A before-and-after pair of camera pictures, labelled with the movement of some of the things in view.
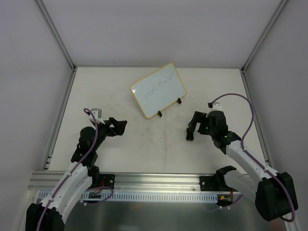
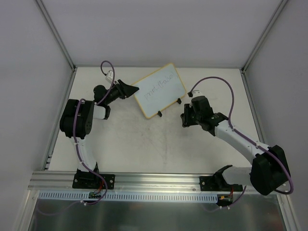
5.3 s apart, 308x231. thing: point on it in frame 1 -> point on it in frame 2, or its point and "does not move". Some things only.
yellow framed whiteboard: (157, 90) does not move
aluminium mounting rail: (48, 181) does not move
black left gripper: (111, 127) -> (121, 88)
